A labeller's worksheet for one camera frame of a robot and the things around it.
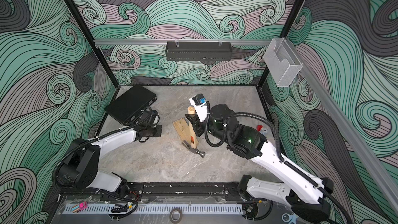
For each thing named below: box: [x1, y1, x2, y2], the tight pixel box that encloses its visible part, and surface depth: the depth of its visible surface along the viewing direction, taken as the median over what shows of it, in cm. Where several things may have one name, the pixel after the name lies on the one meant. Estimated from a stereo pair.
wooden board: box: [173, 117, 191, 144], surface depth 94 cm
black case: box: [104, 84, 158, 125], surface depth 110 cm
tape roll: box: [169, 207, 183, 224], surface depth 67 cm
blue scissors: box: [281, 213, 300, 224], surface depth 67 cm
